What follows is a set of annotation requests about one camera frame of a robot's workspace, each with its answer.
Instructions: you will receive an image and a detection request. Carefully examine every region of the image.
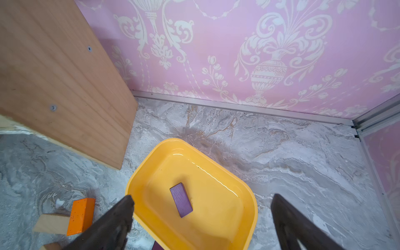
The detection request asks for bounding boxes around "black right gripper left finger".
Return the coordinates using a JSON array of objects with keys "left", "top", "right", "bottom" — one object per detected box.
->
[{"left": 64, "top": 195, "right": 134, "bottom": 250}]

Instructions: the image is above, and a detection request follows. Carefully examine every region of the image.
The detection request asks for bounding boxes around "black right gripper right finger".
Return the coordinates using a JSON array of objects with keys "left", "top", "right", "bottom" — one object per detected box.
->
[{"left": 270, "top": 194, "right": 343, "bottom": 250}]

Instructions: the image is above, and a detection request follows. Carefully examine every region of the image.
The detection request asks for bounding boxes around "purple brick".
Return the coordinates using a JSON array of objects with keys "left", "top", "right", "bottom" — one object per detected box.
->
[{"left": 170, "top": 182, "right": 193, "bottom": 218}]

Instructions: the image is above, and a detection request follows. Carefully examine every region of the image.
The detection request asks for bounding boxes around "yellow plastic storage bin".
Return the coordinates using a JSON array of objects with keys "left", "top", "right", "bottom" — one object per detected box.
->
[{"left": 126, "top": 138, "right": 258, "bottom": 250}]

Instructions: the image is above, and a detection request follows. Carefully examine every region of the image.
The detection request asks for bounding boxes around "orange wooden brick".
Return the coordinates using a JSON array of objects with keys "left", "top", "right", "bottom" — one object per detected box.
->
[{"left": 66, "top": 198, "right": 95, "bottom": 236}]

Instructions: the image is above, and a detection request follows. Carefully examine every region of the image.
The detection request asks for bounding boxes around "natural wood brick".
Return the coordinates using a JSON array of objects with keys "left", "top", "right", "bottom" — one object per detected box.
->
[{"left": 32, "top": 214, "right": 70, "bottom": 235}]

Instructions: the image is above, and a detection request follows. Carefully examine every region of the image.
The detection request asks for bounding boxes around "wooden two-tier shelf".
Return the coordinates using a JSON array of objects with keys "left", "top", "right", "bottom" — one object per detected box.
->
[{"left": 1, "top": 1, "right": 138, "bottom": 170}]

